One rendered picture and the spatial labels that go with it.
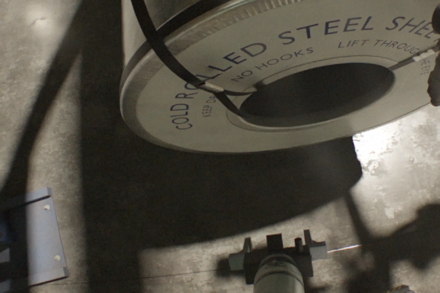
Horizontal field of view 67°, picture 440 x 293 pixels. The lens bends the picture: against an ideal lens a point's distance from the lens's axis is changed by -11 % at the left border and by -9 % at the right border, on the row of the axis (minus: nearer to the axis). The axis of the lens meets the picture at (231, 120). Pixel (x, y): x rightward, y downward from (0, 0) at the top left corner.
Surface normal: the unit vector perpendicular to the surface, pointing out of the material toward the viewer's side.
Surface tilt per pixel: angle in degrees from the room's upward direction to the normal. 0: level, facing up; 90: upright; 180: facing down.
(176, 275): 0
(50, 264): 0
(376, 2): 90
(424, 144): 0
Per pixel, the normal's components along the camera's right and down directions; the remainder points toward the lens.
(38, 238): -0.06, -0.33
